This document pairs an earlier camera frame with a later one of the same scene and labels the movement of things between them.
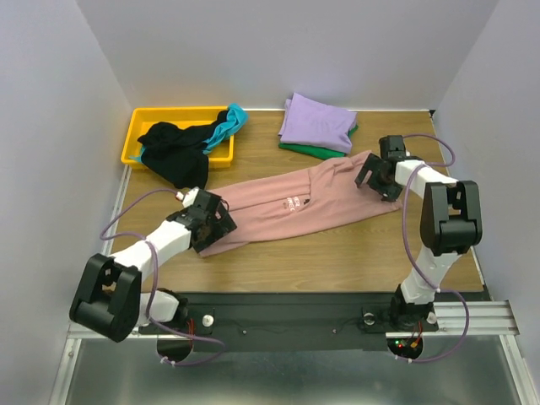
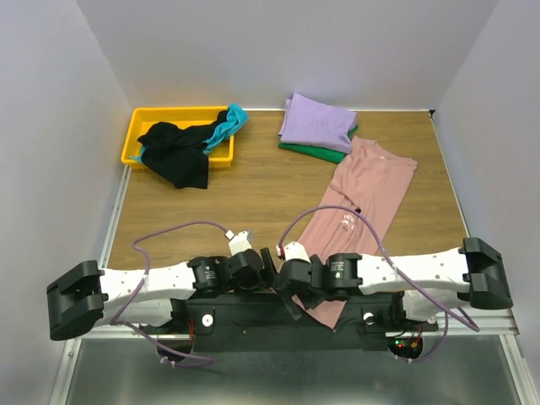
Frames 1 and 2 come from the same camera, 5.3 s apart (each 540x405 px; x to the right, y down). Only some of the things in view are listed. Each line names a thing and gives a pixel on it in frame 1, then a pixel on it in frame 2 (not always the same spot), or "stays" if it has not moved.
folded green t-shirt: [318, 152] stays
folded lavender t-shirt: [308, 122] stays
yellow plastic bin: [221, 155] stays
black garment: [179, 153] stays
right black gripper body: [373, 176] -> [293, 301]
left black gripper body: [218, 229] -> [250, 284]
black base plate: [284, 322] stays
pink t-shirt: [324, 197] -> [350, 218]
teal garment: [237, 120] stays
